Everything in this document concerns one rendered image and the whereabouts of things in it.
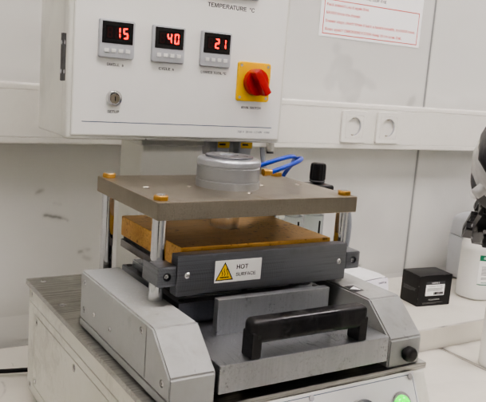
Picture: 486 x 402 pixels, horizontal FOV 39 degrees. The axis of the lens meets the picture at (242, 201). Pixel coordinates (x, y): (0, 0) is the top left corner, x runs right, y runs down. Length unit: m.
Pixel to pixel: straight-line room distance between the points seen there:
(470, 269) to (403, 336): 0.82
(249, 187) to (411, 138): 0.86
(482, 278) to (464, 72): 0.52
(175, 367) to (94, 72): 0.41
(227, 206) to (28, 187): 0.57
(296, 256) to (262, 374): 0.16
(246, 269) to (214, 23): 0.37
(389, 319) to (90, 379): 0.35
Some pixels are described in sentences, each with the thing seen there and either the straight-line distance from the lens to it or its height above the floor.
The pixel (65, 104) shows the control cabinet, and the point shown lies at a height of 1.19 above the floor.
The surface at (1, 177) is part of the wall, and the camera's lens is 1.24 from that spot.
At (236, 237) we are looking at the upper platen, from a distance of 0.81.
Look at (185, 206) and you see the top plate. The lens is 0.73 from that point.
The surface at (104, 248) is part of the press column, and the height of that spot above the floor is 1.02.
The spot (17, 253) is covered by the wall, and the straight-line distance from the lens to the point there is 1.28.
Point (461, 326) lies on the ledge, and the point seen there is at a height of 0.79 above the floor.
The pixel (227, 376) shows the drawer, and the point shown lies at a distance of 0.69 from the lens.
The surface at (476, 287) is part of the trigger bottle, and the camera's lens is 1.64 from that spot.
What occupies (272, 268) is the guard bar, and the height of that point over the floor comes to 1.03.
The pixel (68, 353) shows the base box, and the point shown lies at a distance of 0.92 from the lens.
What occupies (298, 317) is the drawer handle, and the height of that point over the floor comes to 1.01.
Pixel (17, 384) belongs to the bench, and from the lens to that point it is 1.17.
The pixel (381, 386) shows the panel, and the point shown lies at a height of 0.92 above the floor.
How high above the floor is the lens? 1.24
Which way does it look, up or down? 10 degrees down
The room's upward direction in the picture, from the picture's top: 4 degrees clockwise
